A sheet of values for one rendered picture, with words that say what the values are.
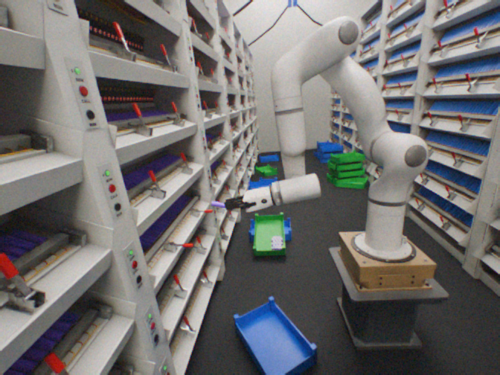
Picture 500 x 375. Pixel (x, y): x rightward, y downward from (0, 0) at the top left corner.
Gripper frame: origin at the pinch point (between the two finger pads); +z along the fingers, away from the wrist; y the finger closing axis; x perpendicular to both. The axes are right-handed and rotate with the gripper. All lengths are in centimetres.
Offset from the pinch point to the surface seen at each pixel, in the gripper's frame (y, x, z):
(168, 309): -18.9, -25.4, 26.7
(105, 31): 4, 64, 23
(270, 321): 3, -60, 0
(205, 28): 100, 85, 9
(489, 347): -8, -75, -80
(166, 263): -18.6, -7.9, 20.8
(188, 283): -5.8, -26.6, 24.3
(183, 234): -1.7, -7.6, 21.0
